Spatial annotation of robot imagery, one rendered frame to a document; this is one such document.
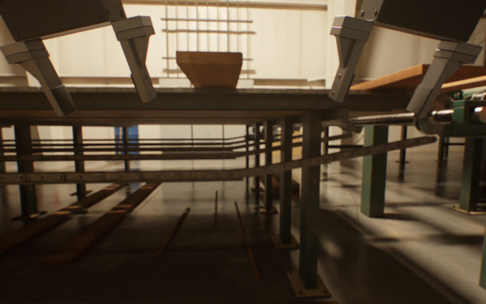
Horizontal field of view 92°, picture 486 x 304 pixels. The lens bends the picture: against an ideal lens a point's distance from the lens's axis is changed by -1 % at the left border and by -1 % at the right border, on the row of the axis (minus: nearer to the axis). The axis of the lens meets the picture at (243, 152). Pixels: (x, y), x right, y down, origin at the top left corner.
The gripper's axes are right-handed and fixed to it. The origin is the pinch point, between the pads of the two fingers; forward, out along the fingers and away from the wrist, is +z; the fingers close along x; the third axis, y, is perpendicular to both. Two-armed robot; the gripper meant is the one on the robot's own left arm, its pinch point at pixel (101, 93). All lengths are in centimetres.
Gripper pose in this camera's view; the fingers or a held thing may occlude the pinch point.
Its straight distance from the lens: 40.5
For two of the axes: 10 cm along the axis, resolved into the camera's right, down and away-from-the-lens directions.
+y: 0.6, -4.8, 8.7
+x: -9.8, 1.2, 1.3
